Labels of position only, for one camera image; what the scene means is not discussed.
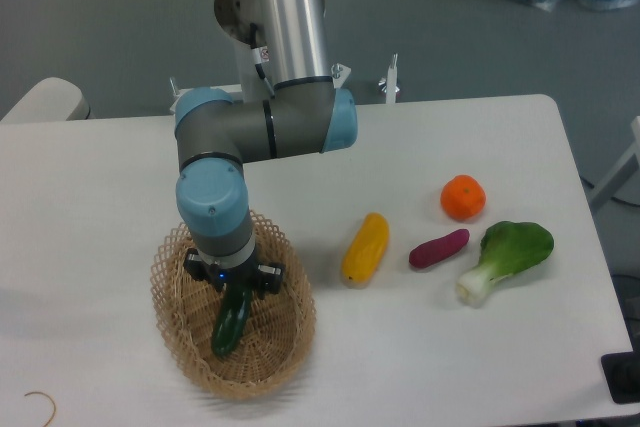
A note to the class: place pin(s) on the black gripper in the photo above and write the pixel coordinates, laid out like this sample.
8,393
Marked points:
261,278

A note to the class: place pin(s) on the dark green cucumber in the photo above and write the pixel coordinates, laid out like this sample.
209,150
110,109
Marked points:
231,319

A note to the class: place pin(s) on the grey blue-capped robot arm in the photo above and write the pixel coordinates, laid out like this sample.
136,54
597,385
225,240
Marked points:
292,108

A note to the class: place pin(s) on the woven wicker basket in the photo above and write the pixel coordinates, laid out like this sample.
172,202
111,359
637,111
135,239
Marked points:
278,333

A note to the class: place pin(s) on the yellow pepper toy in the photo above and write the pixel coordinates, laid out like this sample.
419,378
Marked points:
366,250

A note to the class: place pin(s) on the purple sweet potato toy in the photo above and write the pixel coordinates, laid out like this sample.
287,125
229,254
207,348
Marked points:
437,250

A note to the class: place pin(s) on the orange tangerine toy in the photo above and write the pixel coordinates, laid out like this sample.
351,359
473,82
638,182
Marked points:
462,198

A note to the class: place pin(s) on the green bok choy toy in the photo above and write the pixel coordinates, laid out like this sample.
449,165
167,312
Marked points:
506,249

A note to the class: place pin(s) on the white chair left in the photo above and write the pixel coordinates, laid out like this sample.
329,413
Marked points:
51,100

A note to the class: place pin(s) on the black device at table edge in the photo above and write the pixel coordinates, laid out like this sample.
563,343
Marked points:
621,372

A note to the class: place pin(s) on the white furniture leg right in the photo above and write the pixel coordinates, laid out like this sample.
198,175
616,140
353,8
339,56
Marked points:
621,172

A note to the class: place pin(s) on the white base frame with bolts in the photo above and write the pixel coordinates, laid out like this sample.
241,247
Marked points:
389,86

